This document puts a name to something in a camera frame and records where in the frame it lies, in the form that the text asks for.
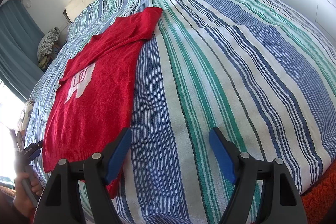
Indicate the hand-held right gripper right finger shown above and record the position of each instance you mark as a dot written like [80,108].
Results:
[223,155]

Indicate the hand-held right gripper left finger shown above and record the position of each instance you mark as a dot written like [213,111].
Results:
[118,153]

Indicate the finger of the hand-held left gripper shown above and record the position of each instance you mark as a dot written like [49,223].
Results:
[38,145]

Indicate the red sweater with white dog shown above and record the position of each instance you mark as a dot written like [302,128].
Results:
[92,113]

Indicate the person's left hand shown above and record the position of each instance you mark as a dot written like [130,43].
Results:
[21,200]

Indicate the patterned beige pillow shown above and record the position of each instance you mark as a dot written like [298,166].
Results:
[26,116]

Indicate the striped blue green bedspread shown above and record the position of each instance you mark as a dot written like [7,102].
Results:
[210,82]

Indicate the checkered folded cloth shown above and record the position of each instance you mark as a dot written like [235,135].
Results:
[47,43]

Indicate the teal curtain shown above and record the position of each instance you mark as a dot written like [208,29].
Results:
[15,43]

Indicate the orange fleece clothing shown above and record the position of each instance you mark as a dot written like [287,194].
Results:
[323,195]

